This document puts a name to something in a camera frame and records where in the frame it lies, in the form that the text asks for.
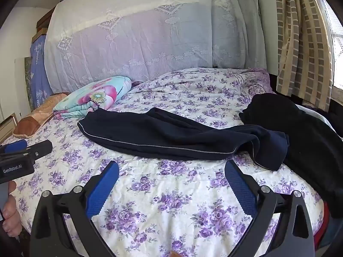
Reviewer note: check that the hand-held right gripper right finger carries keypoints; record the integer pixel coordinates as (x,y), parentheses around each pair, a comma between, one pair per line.
(241,187)

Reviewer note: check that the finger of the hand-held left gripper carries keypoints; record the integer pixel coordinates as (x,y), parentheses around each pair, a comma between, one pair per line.
(40,148)
(16,146)

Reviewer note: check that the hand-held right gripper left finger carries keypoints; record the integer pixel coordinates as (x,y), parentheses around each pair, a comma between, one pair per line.
(103,190)

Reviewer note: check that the navy pants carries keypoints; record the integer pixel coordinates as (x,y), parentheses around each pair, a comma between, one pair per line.
(160,136)

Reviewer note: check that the person's left hand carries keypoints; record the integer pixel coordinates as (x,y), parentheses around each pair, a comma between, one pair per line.
(11,208)

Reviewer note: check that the brown pillow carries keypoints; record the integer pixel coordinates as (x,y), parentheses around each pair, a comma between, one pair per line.
(34,117)

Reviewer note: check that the purple floral bedspread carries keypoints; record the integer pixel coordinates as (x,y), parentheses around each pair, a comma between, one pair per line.
(160,192)

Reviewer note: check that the dark green marbled panel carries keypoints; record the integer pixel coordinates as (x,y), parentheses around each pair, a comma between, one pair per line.
(28,77)

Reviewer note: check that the folded teal floral quilt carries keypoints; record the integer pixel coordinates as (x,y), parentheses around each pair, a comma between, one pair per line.
(93,96)

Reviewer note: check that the blue printed cloth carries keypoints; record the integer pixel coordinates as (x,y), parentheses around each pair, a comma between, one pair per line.
(37,72)

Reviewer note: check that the black garment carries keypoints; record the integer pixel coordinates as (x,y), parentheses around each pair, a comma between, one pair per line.
(294,128)

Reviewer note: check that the red cloth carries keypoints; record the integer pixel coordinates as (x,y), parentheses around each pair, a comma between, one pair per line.
(321,225)

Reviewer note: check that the white cloth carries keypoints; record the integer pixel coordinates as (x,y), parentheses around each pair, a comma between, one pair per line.
(324,117)

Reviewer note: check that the brown wooden box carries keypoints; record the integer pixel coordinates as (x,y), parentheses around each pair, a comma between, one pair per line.
(44,20)

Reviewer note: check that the white lace cover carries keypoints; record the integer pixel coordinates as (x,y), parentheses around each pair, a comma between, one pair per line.
(134,32)

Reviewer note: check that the checkered beige curtain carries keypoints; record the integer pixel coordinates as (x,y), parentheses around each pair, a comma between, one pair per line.
(302,45)

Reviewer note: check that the bright window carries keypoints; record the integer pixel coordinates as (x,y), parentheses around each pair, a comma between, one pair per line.
(336,40)

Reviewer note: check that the gold bed frame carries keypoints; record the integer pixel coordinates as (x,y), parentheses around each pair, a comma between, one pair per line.
(8,128)

